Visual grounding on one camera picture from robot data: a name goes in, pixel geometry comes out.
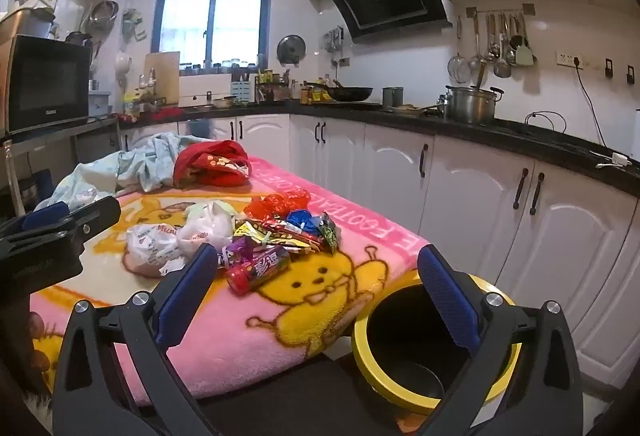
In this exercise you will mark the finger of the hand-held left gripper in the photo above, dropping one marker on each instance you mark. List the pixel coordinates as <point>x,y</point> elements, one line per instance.
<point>95,216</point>
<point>45,212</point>

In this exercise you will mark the yellow snack packet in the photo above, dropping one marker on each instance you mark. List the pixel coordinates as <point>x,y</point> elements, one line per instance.
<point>270,235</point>

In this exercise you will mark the black wall hook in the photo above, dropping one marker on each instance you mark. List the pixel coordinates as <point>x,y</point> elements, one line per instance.
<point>629,74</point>
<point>608,68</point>

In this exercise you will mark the white wall power outlet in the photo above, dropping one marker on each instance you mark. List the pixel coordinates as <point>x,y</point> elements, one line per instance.
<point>567,58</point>

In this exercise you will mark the row of glass jars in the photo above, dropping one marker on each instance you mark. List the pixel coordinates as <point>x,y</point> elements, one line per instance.
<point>220,65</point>

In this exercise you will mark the yellow rimmed trash bin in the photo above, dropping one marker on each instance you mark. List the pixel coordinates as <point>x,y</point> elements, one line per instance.
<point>367,331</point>

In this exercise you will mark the black kitchen countertop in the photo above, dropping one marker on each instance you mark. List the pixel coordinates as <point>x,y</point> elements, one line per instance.
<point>525,134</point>

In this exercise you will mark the red dish cloth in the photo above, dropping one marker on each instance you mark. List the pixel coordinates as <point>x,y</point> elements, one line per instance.
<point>165,113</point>

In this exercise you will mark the white charger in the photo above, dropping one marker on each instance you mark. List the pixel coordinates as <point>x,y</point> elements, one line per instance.
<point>617,160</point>

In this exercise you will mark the blue grey storage box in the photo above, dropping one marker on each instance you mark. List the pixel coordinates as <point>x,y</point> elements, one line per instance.
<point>99,105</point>

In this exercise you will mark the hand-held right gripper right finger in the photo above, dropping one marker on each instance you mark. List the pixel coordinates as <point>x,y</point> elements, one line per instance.
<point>450,301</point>

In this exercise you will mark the hanging steel bowls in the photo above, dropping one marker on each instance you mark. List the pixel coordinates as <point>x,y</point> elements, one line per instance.
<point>102,16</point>

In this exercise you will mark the purple snack packet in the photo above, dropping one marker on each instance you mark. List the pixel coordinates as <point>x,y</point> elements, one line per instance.
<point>237,251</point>

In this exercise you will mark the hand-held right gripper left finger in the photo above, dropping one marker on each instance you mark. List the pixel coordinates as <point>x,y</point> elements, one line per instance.
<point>187,296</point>

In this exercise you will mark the hanging green spatula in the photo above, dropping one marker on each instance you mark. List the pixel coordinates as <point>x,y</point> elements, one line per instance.
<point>525,54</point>

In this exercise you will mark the wooden cutting board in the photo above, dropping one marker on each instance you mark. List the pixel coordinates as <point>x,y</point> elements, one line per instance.
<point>162,76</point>

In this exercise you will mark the red candy tube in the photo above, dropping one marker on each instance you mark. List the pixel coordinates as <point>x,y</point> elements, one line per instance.
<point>257,270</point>

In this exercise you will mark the dark green snack packet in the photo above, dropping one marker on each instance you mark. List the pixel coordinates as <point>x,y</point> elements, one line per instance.
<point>330,231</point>

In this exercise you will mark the light blue knife holder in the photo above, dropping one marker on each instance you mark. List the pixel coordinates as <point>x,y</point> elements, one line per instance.
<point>244,92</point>

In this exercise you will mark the blue plastic container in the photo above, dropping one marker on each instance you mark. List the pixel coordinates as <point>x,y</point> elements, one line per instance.
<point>200,127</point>

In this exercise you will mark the flat frying pan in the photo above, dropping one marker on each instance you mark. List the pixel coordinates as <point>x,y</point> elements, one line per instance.
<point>412,108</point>

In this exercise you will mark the pale green wrapper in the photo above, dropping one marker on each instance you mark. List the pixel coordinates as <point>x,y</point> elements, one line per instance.
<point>197,208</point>

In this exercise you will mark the pink cartoon printed blanket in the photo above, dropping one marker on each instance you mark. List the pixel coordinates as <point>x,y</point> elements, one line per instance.
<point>320,296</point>

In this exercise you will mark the steel mug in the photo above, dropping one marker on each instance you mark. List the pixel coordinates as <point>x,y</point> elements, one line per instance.
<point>392,96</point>

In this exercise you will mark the dark cloth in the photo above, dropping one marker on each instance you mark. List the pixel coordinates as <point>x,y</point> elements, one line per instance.
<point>310,396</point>

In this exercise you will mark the white wall-mounted appliance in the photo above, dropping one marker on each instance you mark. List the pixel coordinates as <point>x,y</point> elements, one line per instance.
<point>123,64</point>

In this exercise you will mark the steel stock pot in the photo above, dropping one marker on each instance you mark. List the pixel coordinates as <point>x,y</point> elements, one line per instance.
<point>472,106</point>

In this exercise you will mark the red printed cloth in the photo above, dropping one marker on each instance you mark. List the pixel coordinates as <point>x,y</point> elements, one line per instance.
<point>210,161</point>

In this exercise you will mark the light blue cloth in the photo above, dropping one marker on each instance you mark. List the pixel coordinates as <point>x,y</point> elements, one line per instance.
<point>135,161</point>

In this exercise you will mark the metal shelf rack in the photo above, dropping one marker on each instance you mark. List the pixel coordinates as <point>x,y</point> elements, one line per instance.
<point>60,131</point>

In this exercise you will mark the hanging steel ladle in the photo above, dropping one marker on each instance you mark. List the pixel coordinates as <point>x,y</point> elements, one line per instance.
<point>501,66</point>

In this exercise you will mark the round pot lid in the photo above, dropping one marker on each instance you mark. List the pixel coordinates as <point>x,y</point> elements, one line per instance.
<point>291,49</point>

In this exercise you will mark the wall utensil rail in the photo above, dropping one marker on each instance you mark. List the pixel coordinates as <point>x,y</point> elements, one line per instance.
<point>500,10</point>

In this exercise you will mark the group of condiment bottles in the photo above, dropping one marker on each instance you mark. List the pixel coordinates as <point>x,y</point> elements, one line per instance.
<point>315,92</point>

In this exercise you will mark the black wok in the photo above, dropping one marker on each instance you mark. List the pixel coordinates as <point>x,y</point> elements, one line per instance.
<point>350,92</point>

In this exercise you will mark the white lower cabinets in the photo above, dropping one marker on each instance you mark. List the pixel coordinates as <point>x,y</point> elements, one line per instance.
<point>465,186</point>

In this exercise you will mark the red cellophane wrapper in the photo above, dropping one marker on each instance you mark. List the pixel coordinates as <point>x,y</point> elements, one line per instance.
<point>270,205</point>

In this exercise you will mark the blue foil wrapper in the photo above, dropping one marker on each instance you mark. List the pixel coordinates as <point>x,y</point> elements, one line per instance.
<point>302,220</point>

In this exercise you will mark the blue framed window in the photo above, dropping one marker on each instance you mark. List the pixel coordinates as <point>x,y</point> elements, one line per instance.
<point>212,1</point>

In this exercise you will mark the white printed plastic bag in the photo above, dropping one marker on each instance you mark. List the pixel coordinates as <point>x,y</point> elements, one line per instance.
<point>147,246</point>

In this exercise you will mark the black microwave oven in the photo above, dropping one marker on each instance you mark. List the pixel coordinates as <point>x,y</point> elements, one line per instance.
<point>45,81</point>

